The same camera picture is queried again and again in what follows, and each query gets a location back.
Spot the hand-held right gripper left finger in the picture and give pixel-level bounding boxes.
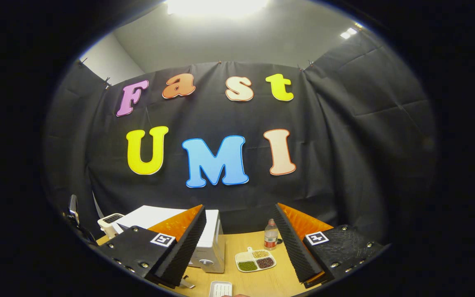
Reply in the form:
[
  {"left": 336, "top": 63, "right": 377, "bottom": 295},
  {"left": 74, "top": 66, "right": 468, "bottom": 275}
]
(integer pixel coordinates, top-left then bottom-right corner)
[{"left": 96, "top": 205, "right": 207, "bottom": 288}]

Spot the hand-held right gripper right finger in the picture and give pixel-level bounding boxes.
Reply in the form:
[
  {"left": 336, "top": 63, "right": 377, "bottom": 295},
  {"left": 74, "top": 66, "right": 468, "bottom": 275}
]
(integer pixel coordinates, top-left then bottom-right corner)
[{"left": 273, "top": 203, "right": 386, "bottom": 288}]

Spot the white microwave oven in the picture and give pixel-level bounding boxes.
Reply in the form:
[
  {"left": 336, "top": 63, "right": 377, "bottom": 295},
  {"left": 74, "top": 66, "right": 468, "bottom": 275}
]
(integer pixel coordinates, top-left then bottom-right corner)
[{"left": 116, "top": 205, "right": 226, "bottom": 289}]

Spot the clear bottle with red label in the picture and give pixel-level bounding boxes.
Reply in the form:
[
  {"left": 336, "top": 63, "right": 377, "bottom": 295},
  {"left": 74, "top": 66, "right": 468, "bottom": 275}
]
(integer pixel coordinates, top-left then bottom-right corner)
[{"left": 264, "top": 219, "right": 279, "bottom": 251}]

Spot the white toaster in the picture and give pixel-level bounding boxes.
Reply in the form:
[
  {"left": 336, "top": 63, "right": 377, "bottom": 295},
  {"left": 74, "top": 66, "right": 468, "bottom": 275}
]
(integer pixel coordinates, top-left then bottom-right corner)
[{"left": 97, "top": 213, "right": 125, "bottom": 239}]

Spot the white divided dish of beans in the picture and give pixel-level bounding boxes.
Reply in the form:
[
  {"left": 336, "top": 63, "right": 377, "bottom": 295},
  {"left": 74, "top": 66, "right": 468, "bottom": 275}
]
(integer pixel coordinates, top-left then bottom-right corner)
[{"left": 235, "top": 247, "right": 277, "bottom": 273}]

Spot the white rectangular tray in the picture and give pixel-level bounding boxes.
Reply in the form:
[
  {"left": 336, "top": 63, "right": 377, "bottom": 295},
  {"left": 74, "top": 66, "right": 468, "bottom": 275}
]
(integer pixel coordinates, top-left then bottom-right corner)
[{"left": 209, "top": 281, "right": 233, "bottom": 297}]

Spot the black backdrop cloth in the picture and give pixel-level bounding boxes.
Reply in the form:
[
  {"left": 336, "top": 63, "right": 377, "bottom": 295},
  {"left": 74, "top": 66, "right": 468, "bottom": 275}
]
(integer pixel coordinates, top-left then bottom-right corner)
[{"left": 44, "top": 31, "right": 436, "bottom": 248}]

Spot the large ceiling light panel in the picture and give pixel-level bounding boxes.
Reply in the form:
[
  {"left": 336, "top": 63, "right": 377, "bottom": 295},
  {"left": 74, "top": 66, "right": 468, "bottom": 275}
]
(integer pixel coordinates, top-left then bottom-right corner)
[{"left": 165, "top": 0, "right": 271, "bottom": 19}]

